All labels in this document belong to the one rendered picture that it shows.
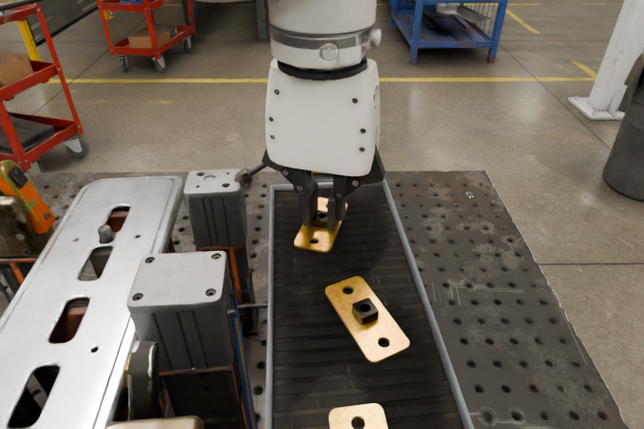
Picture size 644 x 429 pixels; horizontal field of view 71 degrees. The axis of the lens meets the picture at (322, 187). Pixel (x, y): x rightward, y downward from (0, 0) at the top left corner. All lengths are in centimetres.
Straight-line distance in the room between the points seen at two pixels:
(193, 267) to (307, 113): 23
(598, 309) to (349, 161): 189
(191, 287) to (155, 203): 35
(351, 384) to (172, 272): 25
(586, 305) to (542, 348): 118
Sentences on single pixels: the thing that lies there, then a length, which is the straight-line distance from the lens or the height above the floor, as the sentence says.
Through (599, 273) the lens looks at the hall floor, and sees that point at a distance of 239.
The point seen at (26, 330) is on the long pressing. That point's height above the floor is 100.
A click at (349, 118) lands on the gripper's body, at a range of 38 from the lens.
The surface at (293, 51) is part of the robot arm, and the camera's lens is 35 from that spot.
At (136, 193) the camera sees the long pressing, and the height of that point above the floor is 100.
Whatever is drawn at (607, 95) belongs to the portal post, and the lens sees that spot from 390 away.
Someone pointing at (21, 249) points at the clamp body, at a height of 97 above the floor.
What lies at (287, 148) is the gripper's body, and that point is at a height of 126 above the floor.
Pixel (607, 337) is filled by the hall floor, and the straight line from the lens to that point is 213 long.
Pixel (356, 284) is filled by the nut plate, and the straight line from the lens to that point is 42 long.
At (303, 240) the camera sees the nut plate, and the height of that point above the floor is 116.
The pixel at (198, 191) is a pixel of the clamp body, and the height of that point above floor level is 106.
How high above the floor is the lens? 147
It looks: 35 degrees down
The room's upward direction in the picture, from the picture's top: straight up
